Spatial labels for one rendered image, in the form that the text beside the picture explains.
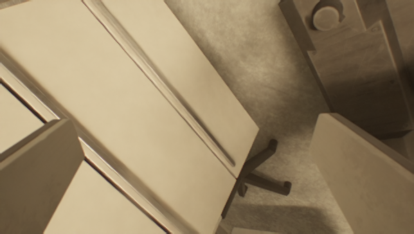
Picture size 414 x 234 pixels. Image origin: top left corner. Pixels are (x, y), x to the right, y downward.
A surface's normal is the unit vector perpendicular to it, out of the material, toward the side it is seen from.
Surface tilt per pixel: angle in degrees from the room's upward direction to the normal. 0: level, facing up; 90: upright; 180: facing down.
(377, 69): 0
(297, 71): 0
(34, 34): 90
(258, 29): 0
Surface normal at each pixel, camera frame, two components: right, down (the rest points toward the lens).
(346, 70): -0.45, 0.62
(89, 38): 0.65, -0.26
